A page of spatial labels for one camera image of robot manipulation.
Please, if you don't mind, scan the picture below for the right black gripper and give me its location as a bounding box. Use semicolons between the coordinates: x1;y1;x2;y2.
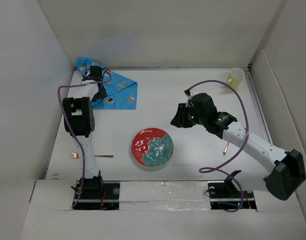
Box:
170;103;206;128

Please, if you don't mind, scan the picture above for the blue space-print cloth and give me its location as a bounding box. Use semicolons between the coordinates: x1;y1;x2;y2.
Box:
76;57;138;110

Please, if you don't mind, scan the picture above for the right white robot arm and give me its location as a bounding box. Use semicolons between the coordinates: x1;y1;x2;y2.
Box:
171;90;306;201

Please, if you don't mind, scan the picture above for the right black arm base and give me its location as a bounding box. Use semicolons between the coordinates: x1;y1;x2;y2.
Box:
204;180;257;211

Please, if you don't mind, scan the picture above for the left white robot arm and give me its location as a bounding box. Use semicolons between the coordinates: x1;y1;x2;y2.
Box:
59;65;105;198

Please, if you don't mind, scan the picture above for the red and teal plate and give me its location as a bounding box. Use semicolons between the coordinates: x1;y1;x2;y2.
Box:
130;127;175;172

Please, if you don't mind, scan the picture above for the copper spoon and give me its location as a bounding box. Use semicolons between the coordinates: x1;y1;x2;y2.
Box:
222;142;230;156

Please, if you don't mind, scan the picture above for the pale yellow mug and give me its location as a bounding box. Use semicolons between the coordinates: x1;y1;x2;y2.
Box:
226;68;245;89

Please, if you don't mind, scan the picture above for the copper fork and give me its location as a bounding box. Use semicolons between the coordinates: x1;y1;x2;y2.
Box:
70;152;114;159

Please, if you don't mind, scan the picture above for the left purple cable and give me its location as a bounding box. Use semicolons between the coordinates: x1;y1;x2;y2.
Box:
57;67;112;208

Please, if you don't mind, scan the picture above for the purple cable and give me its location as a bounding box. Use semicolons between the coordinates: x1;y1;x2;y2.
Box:
185;79;250;213
57;67;112;208

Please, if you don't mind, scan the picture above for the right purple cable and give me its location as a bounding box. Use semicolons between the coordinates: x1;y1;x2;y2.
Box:
185;79;250;213

